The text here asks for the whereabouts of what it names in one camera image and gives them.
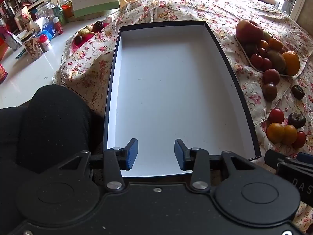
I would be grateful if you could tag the brown oval tomato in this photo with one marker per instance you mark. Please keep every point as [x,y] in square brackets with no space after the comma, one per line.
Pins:
[270,92]

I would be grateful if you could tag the dark red tomato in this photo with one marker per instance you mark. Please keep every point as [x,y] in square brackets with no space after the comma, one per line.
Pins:
[271,76]

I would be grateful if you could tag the dark blue cardboard box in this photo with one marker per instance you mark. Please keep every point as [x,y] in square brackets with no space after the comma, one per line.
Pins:
[171,90]

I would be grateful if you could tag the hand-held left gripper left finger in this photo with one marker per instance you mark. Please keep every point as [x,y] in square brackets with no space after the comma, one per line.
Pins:
[132,154]

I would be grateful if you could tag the small green fruit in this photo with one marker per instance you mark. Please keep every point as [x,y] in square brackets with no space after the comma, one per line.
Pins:
[267,36]

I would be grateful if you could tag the red tin can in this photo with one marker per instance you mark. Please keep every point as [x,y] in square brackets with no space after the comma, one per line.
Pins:
[2,73]

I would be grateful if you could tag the white fruit plate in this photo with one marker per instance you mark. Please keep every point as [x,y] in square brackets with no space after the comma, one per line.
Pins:
[242,47]

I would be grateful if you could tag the dark glass bottle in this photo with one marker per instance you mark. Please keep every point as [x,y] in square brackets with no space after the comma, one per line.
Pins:
[10,19]

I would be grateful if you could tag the person's leg black pants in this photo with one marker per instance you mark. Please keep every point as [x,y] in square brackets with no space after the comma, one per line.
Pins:
[49,127]

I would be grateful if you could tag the orange jar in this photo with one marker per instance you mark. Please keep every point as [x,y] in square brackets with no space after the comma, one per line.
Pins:
[67,9]

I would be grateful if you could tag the dark round fruit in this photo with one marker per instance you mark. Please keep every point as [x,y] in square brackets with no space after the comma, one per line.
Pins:
[78,39]
[99,24]

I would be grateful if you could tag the small yellow fruit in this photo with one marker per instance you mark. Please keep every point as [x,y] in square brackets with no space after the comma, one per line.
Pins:
[89,27]

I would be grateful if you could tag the large orange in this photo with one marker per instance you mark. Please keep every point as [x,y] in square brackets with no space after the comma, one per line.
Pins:
[291,63]

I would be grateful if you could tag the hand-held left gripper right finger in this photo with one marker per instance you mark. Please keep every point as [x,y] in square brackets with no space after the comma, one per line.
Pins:
[179,154]

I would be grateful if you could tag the yellow pear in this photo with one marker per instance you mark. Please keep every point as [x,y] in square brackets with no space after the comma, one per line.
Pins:
[85,32]

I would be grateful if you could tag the pink plate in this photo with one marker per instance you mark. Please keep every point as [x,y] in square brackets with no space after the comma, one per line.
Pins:
[84,41]

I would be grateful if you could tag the glass jar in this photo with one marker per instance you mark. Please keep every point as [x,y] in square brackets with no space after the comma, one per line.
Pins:
[46,11]

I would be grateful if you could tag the floral tablecloth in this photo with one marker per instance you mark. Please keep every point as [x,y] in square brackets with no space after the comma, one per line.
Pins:
[171,7]

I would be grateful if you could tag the foil snack bag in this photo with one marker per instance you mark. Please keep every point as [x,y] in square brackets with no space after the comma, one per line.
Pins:
[11,39]

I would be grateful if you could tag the tangerine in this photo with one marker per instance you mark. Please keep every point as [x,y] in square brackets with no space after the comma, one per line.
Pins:
[276,44]

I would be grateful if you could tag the red bottle white cap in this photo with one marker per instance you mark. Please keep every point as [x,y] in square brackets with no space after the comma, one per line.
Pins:
[58,27]

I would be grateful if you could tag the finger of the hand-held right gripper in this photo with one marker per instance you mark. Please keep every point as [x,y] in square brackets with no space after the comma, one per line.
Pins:
[272,158]

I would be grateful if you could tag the patterned canister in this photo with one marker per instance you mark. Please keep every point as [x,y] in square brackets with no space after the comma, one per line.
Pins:
[30,46]

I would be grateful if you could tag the brown kiwi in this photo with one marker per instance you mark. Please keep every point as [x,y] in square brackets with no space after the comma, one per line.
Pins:
[276,60]

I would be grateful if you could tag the green can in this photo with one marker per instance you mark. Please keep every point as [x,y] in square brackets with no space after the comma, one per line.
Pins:
[58,14]

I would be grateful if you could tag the large red apple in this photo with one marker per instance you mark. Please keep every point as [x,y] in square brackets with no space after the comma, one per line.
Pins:
[249,31]

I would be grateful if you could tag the small red cherry tomato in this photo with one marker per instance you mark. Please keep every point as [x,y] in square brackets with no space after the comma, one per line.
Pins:
[263,52]

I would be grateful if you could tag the small red cap bottle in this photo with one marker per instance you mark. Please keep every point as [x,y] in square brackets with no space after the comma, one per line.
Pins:
[45,43]

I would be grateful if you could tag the blue tissue pack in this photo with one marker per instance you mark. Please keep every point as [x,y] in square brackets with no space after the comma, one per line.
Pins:
[47,28]

